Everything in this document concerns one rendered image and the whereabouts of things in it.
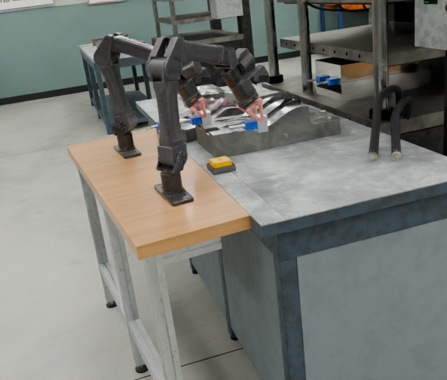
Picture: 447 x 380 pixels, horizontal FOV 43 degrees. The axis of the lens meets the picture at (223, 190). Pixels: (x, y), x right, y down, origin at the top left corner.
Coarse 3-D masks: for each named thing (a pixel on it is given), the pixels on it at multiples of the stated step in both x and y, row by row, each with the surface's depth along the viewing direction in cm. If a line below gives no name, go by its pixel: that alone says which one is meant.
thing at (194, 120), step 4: (208, 112) 217; (192, 116) 218; (196, 116) 218; (200, 116) 217; (208, 116) 217; (184, 120) 217; (188, 120) 217; (192, 120) 216; (196, 120) 217; (200, 120) 217; (204, 120) 217; (208, 120) 218; (192, 124) 217; (204, 124) 218
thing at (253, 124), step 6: (258, 114) 196; (246, 120) 195; (252, 120) 194; (264, 120) 193; (234, 126) 192; (240, 126) 193; (246, 126) 192; (252, 126) 192; (258, 126) 193; (264, 126) 193; (258, 132) 194
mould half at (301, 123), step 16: (272, 96) 232; (288, 112) 209; (304, 112) 211; (320, 112) 228; (224, 128) 210; (240, 128) 208; (272, 128) 209; (288, 128) 211; (304, 128) 212; (320, 128) 215; (336, 128) 217; (208, 144) 212; (224, 144) 205; (240, 144) 207; (256, 144) 209; (272, 144) 211; (288, 144) 212
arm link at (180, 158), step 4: (180, 152) 171; (184, 152) 172; (176, 156) 171; (180, 156) 171; (184, 156) 172; (176, 160) 170; (180, 160) 171; (184, 160) 173; (160, 164) 176; (164, 164) 177; (176, 164) 171; (180, 164) 172; (184, 164) 173; (156, 168) 176; (160, 168) 174; (164, 168) 174; (168, 168) 173; (172, 168) 173; (176, 168) 171; (180, 168) 172; (168, 172) 172; (172, 172) 171; (176, 172) 171
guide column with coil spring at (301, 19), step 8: (304, 0) 288; (304, 8) 289; (304, 16) 290; (304, 24) 292; (304, 32) 293; (304, 40) 295; (304, 48) 296; (304, 56) 298; (304, 64) 299; (304, 72) 301; (304, 80) 302; (304, 88) 304; (312, 88) 305
